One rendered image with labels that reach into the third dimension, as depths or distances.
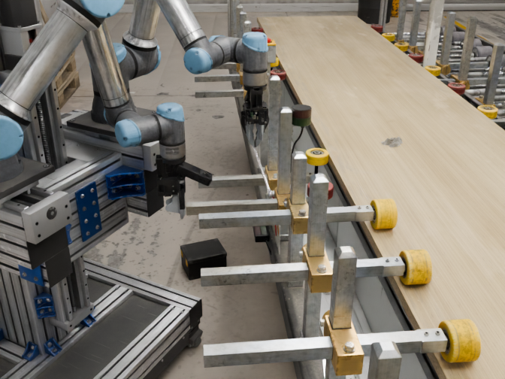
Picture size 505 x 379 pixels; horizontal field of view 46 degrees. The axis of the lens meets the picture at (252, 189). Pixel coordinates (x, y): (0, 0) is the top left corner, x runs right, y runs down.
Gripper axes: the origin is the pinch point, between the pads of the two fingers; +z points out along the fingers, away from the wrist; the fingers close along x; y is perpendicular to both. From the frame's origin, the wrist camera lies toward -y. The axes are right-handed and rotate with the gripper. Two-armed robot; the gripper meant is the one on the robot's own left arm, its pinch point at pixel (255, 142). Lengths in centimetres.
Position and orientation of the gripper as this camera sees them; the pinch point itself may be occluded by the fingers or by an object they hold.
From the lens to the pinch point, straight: 192.3
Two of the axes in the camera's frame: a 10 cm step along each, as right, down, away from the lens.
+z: 0.0, 8.9, 4.5
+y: 1.0, 4.5, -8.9
